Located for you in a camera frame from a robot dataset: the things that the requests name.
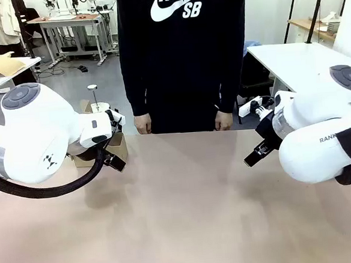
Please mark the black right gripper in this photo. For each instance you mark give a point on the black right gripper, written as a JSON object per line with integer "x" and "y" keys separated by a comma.
{"x": 269, "y": 134}

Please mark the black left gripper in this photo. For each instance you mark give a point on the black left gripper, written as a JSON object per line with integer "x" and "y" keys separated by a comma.
{"x": 108, "y": 155}

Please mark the brown cardboard cup carrier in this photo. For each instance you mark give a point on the brown cardboard cup carrier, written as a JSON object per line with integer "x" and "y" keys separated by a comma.
{"x": 119, "y": 146}

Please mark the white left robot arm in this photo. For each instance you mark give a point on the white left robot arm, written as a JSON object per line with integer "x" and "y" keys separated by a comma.
{"x": 37, "y": 132}

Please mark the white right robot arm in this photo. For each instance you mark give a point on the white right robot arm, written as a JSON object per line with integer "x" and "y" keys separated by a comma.
{"x": 320, "y": 127}

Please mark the person's right hand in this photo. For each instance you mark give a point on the person's right hand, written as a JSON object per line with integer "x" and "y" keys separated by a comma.
{"x": 143, "y": 124}

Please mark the person's left hand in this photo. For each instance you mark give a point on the person's left hand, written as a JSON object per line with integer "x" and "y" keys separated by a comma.
{"x": 223, "y": 122}

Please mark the white round stand with rod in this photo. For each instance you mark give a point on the white round stand with rod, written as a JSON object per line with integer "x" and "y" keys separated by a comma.
{"x": 101, "y": 107}

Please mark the black chair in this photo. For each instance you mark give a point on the black chair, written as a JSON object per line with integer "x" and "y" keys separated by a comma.
{"x": 256, "y": 83}

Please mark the white side table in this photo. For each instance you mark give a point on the white side table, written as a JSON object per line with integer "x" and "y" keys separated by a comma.
{"x": 294, "y": 60}

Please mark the person in black hoodie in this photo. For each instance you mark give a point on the person in black hoodie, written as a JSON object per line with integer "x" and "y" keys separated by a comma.
{"x": 182, "y": 61}

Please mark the wooden shelf board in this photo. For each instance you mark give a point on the wooden shelf board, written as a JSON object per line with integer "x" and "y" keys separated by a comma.
{"x": 306, "y": 26}

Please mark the white background workbench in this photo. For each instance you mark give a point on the white background workbench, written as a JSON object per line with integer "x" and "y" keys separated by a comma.
{"x": 71, "y": 23}

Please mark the black tripod stand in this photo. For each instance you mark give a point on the black tripod stand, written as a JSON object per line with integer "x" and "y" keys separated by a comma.
{"x": 316, "y": 10}

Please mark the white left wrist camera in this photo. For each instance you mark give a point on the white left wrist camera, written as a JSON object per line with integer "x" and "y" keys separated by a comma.
{"x": 115, "y": 116}

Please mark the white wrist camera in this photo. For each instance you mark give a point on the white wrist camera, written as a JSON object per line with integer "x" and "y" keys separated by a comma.
{"x": 247, "y": 108}
{"x": 115, "y": 116}

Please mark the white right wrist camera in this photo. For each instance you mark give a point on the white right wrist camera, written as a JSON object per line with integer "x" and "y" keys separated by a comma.
{"x": 247, "y": 108}

